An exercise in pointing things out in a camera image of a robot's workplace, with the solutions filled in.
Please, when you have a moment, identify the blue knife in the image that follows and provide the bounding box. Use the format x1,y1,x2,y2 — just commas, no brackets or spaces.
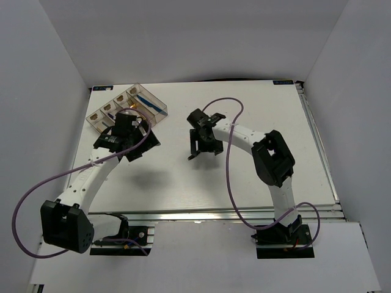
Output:
136,95,168,116

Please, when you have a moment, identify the gold fork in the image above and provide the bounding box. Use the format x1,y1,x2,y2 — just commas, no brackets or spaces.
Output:
127,98,139,109

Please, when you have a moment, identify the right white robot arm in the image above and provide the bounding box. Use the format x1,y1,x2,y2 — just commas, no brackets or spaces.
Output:
187,109,302,244

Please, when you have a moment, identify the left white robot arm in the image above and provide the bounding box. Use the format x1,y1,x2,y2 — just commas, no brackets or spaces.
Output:
40,108,160,253

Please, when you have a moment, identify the clear plastic compartment organizer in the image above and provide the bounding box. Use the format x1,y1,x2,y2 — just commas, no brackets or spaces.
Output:
86,84,169,133

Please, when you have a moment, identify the blue label sticker left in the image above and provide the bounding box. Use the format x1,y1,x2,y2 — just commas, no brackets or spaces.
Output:
92,85,114,92

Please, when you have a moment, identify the blue label sticker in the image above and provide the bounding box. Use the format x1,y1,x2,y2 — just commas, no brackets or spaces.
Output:
92,85,114,92
272,79,294,85

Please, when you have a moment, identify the blue label sticker right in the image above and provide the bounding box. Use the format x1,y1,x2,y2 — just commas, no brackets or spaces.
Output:
272,79,294,85

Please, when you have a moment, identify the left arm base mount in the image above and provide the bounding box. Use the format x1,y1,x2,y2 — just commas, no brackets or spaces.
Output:
88,213,155,256

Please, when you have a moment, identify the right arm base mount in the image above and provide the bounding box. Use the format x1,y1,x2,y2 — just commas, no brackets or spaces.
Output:
251,224,315,259

